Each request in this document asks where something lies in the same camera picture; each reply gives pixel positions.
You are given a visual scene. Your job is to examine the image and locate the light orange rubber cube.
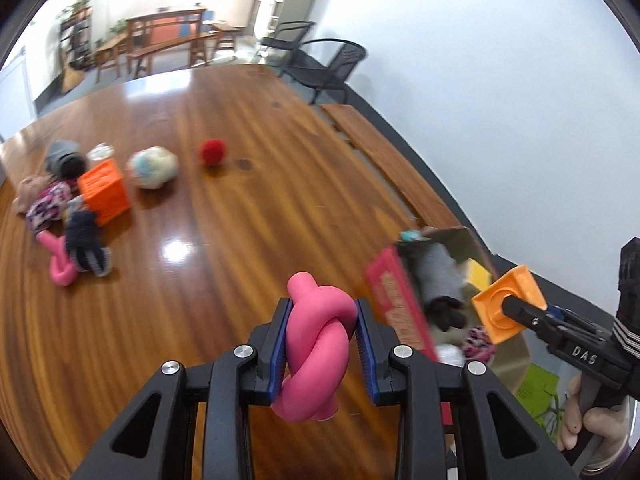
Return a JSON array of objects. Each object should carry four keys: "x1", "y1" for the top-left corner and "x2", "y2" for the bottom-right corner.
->
[{"x1": 472, "y1": 264, "x2": 548, "y2": 346}]

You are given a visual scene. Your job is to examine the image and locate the pink knotted rubber tube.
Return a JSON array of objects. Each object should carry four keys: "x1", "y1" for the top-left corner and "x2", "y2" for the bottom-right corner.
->
[{"x1": 272, "y1": 272, "x2": 358, "y2": 422}]

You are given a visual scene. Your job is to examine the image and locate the navy grey sock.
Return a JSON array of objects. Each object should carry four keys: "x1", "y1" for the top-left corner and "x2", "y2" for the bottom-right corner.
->
[{"x1": 65, "y1": 210, "x2": 112, "y2": 278}]

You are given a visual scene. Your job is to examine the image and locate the red yarn ball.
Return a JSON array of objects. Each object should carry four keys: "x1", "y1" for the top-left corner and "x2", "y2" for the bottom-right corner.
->
[{"x1": 198, "y1": 139, "x2": 227, "y2": 167}]

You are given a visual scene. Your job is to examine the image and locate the tan knotted cloth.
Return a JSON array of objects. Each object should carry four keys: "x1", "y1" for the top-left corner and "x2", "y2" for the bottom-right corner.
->
[{"x1": 12, "y1": 176, "x2": 54, "y2": 214}]

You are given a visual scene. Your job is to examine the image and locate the gloved right hand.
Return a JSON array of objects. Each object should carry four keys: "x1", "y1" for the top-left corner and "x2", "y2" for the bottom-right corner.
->
[{"x1": 556, "y1": 375, "x2": 631, "y2": 479}]

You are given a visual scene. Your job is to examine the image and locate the yellow foam block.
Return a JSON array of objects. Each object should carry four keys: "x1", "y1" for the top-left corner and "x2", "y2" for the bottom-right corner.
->
[{"x1": 462, "y1": 258, "x2": 492, "y2": 295}]

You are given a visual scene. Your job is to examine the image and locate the red cardboard storage box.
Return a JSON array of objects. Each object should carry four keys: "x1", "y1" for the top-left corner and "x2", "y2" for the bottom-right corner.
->
[{"x1": 362, "y1": 225, "x2": 533, "y2": 396}]

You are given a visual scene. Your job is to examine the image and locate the wooden bench beside table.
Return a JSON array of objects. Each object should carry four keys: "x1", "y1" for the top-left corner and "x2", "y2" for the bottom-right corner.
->
[{"x1": 320, "y1": 104, "x2": 460, "y2": 229}]

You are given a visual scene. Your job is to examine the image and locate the dark orange rubber cube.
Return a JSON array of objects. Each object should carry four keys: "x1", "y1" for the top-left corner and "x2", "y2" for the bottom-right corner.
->
[{"x1": 77, "y1": 158, "x2": 131, "y2": 226}]

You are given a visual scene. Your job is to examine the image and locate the pink leopard sock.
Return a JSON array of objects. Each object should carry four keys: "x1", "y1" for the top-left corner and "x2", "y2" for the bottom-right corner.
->
[{"x1": 25, "y1": 182, "x2": 73, "y2": 234}]

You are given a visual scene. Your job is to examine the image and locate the cream blue knotted cloth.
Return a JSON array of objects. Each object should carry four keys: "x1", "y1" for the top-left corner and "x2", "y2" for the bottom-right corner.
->
[{"x1": 126, "y1": 146, "x2": 179, "y2": 190}]

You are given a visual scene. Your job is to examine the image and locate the white plastic cup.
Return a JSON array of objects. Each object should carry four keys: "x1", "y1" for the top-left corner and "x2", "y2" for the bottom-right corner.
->
[{"x1": 87, "y1": 143, "x2": 115, "y2": 162}]

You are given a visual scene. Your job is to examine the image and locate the grey knit beanie bundle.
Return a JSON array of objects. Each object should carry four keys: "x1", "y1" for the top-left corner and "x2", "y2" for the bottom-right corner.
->
[{"x1": 44, "y1": 140, "x2": 88, "y2": 180}]

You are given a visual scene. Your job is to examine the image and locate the straw broom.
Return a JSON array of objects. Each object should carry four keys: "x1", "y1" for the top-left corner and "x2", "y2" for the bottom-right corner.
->
[{"x1": 61, "y1": 66, "x2": 86, "y2": 94}]

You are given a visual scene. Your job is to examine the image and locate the small wooden side bench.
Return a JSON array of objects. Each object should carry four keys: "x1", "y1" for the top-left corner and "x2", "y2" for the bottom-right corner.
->
[{"x1": 94, "y1": 32, "x2": 127, "y2": 82}]

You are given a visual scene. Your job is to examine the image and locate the background wooden bench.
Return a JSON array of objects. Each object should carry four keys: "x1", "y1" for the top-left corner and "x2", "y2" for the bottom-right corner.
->
[{"x1": 127, "y1": 32, "x2": 216, "y2": 79}]

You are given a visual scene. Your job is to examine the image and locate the near black metal chair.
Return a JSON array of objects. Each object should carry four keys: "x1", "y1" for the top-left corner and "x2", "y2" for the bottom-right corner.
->
[{"x1": 278, "y1": 38, "x2": 368, "y2": 105}]

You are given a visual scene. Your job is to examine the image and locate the black metal chair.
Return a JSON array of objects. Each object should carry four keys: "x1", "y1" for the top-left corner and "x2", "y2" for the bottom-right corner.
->
[
  {"x1": 252, "y1": 20, "x2": 316, "y2": 63},
  {"x1": 278, "y1": 38, "x2": 368, "y2": 105}
]

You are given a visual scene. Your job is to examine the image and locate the wooden stool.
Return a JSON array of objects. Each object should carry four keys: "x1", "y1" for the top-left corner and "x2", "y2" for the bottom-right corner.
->
[{"x1": 212, "y1": 22, "x2": 242, "y2": 58}]

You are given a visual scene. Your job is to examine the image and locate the background wooden table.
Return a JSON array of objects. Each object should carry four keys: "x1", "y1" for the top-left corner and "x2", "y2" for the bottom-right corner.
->
[{"x1": 125, "y1": 6, "x2": 205, "y2": 61}]

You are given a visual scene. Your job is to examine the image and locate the black plant shelf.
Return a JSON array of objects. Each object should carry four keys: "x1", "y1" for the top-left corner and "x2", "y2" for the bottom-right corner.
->
[{"x1": 58, "y1": 0, "x2": 92, "y2": 70}]

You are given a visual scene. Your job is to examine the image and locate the far black metal chair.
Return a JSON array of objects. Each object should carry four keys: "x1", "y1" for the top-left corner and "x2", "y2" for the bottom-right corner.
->
[{"x1": 252, "y1": 20, "x2": 316, "y2": 63}]

